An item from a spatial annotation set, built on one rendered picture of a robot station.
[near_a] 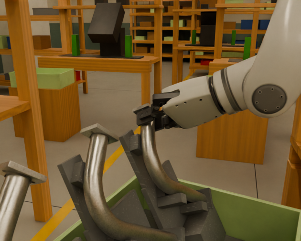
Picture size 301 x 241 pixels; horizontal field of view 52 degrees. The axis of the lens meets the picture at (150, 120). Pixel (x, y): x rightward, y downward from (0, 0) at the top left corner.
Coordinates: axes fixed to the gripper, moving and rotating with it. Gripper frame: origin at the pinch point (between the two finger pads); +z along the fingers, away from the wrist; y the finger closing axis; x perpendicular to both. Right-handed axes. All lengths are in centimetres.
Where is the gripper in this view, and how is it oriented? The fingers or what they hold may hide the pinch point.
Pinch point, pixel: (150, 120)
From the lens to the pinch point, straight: 64.9
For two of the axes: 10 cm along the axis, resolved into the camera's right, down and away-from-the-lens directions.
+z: -8.3, 3.1, 4.5
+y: -5.5, -4.4, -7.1
